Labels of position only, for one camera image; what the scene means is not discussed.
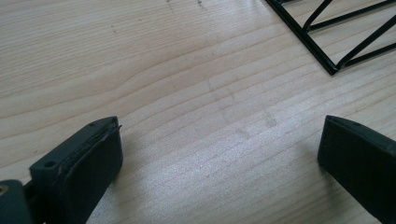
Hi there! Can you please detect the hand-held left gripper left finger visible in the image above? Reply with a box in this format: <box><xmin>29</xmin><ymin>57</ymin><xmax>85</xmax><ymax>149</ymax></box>
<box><xmin>29</xmin><ymin>116</ymin><xmax>124</xmax><ymax>224</ymax></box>

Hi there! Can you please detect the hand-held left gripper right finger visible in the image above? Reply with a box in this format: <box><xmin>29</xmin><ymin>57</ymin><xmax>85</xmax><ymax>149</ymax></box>
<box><xmin>317</xmin><ymin>114</ymin><xmax>396</xmax><ymax>224</ymax></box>

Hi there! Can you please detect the black wire rack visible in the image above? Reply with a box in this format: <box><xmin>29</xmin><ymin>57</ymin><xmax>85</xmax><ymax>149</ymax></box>
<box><xmin>264</xmin><ymin>0</ymin><xmax>396</xmax><ymax>77</ymax></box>

